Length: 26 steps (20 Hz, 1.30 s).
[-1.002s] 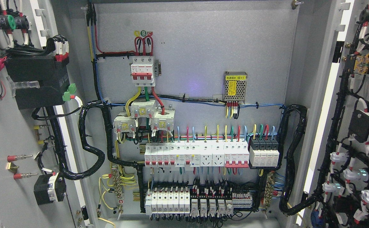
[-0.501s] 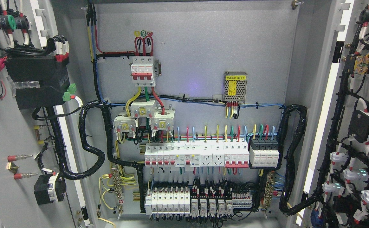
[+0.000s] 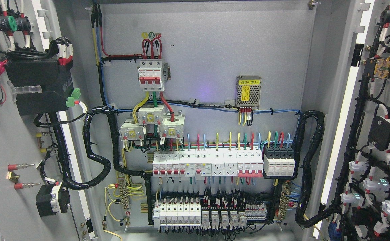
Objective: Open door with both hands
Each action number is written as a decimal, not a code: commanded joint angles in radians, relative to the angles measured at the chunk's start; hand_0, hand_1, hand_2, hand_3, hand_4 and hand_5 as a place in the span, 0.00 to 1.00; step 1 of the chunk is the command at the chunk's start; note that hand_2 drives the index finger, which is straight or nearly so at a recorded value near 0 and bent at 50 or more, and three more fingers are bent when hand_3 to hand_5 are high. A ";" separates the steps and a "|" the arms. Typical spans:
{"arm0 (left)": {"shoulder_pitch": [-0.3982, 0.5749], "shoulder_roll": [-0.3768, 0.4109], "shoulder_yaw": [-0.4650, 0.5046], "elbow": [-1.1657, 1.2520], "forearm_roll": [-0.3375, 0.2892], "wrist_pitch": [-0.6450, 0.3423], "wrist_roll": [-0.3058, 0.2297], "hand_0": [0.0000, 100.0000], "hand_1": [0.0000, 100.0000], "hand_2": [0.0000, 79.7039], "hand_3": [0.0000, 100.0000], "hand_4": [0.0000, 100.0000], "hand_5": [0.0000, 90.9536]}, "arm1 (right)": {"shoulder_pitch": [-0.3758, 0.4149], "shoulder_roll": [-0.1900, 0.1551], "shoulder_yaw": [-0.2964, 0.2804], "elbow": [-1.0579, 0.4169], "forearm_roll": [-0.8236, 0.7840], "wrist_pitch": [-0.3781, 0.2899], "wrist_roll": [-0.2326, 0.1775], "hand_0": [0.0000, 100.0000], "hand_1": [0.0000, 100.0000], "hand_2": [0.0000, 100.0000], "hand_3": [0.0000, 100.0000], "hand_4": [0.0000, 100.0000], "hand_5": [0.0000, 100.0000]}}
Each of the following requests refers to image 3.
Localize black digital power meter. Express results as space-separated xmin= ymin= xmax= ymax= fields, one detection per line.
xmin=6 ymin=57 xmax=74 ymax=116

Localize black left cable conduit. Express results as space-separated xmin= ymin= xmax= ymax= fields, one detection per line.
xmin=49 ymin=106 xmax=120 ymax=191

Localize metal mesh power supply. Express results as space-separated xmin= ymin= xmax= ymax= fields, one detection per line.
xmin=235 ymin=75 xmax=261 ymax=108

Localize grey cabinet door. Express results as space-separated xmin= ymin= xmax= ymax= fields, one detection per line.
xmin=0 ymin=0 xmax=101 ymax=241
xmin=303 ymin=0 xmax=390 ymax=241

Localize white socket breaker row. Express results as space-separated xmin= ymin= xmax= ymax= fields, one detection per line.
xmin=152 ymin=148 xmax=263 ymax=178

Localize white red main breaker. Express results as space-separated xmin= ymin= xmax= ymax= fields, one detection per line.
xmin=137 ymin=59 xmax=171 ymax=92

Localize white lower breaker row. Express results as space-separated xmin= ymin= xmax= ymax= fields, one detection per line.
xmin=153 ymin=197 xmax=202 ymax=229

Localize black corrugated cable conduit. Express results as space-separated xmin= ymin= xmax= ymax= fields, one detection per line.
xmin=294 ymin=110 xmax=326 ymax=228

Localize black white surge protector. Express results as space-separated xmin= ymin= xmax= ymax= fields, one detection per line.
xmin=263 ymin=146 xmax=296 ymax=180

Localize white current transformers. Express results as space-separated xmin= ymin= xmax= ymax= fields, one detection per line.
xmin=119 ymin=105 xmax=185 ymax=141

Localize white rotary selector switch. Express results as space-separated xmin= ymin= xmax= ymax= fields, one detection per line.
xmin=36 ymin=183 xmax=70 ymax=217

